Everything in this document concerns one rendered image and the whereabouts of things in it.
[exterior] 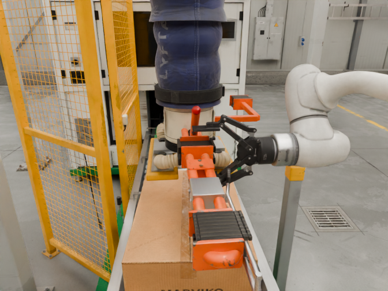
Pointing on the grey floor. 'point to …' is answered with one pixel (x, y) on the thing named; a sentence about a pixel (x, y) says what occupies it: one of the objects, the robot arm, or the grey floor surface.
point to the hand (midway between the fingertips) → (196, 152)
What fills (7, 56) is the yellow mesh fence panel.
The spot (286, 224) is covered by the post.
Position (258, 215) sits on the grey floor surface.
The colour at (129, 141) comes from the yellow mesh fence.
